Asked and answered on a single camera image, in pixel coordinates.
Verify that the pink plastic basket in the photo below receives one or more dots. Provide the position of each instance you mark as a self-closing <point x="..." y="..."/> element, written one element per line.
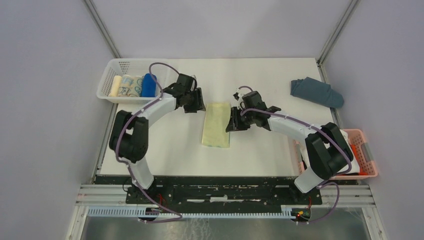
<point x="357" y="138"/>

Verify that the white plastic basket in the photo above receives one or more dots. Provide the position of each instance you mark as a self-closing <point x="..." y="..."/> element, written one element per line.
<point x="133" y="67"/>

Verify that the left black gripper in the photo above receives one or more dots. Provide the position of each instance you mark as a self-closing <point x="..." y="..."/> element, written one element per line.
<point x="199" y="105"/>

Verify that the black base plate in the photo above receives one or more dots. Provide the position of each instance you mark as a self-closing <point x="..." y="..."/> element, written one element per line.
<point x="216" y="195"/>

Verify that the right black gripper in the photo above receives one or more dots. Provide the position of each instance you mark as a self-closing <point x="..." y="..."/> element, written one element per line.
<point x="234" y="123"/>

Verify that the white cloth in pink basket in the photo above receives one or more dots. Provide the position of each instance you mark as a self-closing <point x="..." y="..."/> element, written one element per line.
<point x="304" y="163"/>

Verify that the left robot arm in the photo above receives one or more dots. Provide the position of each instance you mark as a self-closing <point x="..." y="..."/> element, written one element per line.
<point x="129" y="137"/>

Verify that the green yellow towel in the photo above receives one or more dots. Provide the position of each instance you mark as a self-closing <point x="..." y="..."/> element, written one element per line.
<point x="217" y="117"/>

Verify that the patterned rolled towel left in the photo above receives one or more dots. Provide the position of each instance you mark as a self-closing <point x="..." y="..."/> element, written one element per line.
<point x="124" y="86"/>

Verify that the white cable duct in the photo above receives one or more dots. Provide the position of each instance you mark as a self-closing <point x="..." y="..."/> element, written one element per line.
<point x="148" y="213"/>

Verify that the grey blue towel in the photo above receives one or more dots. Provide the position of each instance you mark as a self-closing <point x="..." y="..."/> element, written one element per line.
<point x="317" y="92"/>

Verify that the patterned rolled towel right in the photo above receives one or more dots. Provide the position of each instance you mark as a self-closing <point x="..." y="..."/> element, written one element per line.
<point x="135" y="88"/>

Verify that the cream rolled towel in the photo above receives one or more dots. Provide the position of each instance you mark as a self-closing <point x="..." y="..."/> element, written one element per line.
<point x="116" y="82"/>

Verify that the orange item in basket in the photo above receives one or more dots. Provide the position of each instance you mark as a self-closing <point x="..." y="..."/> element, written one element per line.
<point x="357" y="155"/>

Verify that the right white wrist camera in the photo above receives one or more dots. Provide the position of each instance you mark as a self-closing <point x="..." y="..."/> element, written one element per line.
<point x="238" y="96"/>

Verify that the aluminium frame rails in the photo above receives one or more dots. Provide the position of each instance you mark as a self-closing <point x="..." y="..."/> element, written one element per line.
<point x="347" y="212"/>

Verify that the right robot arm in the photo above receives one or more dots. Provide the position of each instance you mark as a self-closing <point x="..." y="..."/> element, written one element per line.
<point x="324" y="146"/>

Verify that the patterned rolled towel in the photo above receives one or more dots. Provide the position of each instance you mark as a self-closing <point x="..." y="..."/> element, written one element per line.
<point x="124" y="86"/>
<point x="135" y="88"/>

